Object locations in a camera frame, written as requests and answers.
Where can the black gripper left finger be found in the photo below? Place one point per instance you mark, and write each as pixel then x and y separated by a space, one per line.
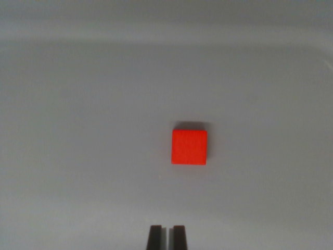
pixel 154 238

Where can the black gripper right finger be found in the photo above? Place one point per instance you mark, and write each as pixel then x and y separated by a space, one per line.
pixel 179 238

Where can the red cube block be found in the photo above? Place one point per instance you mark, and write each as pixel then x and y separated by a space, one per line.
pixel 189 147

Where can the white plastic tray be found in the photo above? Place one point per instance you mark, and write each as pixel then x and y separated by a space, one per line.
pixel 91 130

